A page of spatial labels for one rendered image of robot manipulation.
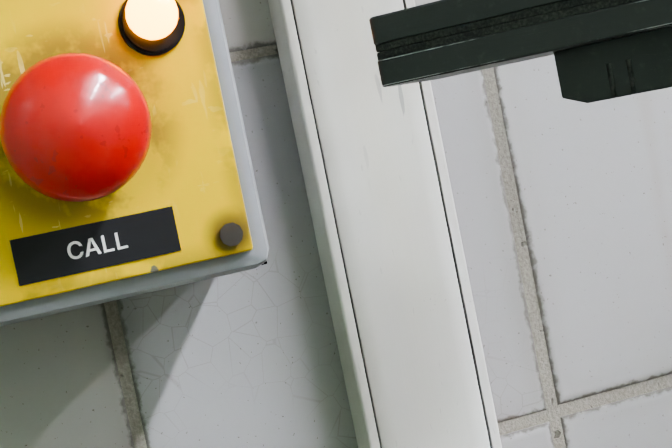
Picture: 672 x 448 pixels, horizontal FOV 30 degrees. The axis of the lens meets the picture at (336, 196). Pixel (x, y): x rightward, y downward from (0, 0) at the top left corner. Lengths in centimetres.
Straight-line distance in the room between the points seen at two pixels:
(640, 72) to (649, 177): 24
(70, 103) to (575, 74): 14
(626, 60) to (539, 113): 22
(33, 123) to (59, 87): 1
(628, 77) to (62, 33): 17
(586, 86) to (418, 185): 19
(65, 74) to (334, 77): 12
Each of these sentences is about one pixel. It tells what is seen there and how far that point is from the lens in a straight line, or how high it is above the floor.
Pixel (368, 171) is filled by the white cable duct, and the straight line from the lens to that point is 43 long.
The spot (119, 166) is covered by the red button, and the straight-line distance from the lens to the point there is 34.
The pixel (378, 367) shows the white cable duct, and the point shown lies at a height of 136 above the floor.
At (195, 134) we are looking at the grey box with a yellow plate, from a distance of 36.
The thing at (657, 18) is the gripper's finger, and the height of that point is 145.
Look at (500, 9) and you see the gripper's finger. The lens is 26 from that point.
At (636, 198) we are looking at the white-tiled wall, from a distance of 49.
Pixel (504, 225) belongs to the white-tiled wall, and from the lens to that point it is 47.
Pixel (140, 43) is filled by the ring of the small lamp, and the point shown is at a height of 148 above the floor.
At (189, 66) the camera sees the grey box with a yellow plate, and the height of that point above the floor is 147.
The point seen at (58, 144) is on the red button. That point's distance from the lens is 33.
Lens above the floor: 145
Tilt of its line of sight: 3 degrees down
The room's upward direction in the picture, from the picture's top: 11 degrees counter-clockwise
